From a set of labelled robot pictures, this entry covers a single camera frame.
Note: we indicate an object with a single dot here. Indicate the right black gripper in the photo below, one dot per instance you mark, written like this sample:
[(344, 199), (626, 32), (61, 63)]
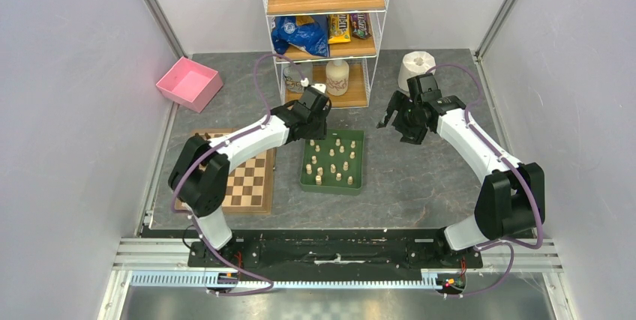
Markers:
[(415, 135)]

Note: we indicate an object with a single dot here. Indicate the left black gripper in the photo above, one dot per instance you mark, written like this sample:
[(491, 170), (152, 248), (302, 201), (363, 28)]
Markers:
[(321, 133)]

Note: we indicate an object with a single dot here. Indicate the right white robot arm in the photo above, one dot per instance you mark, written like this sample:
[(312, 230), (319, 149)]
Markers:
[(512, 194)]

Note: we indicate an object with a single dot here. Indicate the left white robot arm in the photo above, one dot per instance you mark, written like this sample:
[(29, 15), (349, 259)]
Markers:
[(200, 175)]

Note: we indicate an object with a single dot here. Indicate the wooden chess board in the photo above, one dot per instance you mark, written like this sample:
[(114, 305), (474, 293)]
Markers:
[(250, 186)]

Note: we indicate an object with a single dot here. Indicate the grey patterned mug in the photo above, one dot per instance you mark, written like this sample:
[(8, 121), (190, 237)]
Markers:
[(293, 79)]

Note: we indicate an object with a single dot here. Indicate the white toilet paper roll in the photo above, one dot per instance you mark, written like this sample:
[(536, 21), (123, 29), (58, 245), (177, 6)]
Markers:
[(414, 64)]

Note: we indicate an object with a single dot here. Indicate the white patterned bottle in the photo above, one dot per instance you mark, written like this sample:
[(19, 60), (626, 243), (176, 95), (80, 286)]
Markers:
[(337, 73)]

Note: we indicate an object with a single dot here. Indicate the green metal tray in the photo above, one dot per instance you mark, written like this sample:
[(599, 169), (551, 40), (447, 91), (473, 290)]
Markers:
[(343, 141)]

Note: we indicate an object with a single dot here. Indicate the blue snack bag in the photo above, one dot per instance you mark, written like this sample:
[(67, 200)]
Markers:
[(308, 33)]

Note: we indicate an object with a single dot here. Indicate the brown candy bag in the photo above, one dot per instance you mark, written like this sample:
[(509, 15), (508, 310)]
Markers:
[(360, 25)]

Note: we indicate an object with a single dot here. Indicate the yellow candy bag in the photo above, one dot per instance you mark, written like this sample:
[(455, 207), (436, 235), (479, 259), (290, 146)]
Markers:
[(339, 28)]

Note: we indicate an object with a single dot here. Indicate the pink plastic bin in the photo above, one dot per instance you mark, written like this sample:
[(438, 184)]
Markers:
[(190, 84)]

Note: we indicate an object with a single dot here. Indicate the white wire wooden shelf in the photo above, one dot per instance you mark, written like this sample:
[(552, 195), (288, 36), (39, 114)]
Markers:
[(361, 55)]

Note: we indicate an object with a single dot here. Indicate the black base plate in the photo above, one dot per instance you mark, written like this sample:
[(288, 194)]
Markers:
[(409, 248)]

